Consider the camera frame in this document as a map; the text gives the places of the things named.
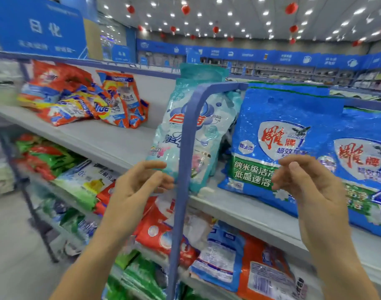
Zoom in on person's left hand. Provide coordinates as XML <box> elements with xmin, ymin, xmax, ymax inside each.
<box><xmin>99</xmin><ymin>160</ymin><xmax>175</xmax><ymax>243</ymax></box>

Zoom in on person's right hand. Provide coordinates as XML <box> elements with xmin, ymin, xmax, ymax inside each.
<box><xmin>272</xmin><ymin>154</ymin><xmax>348</xmax><ymax>248</ymax></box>

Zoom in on grey metal shelf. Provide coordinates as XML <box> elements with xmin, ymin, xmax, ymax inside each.
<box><xmin>0</xmin><ymin>50</ymin><xmax>381</xmax><ymax>291</ymax></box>

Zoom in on orange OMO detergent bag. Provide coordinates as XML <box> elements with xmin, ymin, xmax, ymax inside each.
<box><xmin>18</xmin><ymin>59</ymin><xmax>94</xmax><ymax>110</ymax></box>

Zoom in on large blue hanging sign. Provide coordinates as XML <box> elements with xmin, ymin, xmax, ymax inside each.
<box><xmin>111</xmin><ymin>45</ymin><xmax>138</xmax><ymax>63</ymax></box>

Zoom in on small blue hanging sign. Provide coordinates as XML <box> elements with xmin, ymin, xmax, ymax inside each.
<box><xmin>186</xmin><ymin>48</ymin><xmax>202</xmax><ymax>64</ymax></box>

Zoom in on blue beige column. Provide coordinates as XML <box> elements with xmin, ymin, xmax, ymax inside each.
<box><xmin>84</xmin><ymin>0</ymin><xmax>105</xmax><ymax>60</ymax></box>

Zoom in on rows of small red lanterns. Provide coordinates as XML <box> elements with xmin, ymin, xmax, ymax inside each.
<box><xmin>127</xmin><ymin>3</ymin><xmax>381</xmax><ymax>48</ymax></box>

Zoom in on blue aisle sign board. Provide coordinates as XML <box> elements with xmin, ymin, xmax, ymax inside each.
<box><xmin>0</xmin><ymin>0</ymin><xmax>89</xmax><ymax>59</ymax></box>

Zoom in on blue wall sign band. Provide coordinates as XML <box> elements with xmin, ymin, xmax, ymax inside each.
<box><xmin>137</xmin><ymin>39</ymin><xmax>381</xmax><ymax>71</ymax></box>

